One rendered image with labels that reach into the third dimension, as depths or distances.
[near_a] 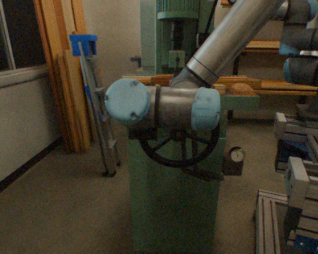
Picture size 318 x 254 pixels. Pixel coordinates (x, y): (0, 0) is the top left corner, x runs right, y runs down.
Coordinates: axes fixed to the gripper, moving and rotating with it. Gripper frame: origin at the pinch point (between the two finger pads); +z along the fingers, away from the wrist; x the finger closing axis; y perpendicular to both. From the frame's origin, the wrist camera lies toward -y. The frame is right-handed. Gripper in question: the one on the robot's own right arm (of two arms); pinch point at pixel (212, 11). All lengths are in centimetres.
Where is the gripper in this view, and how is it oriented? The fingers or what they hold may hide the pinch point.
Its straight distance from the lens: 93.2
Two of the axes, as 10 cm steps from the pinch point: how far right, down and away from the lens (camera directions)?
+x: -0.3, 10.0, -0.9
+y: -0.3, -0.9, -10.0
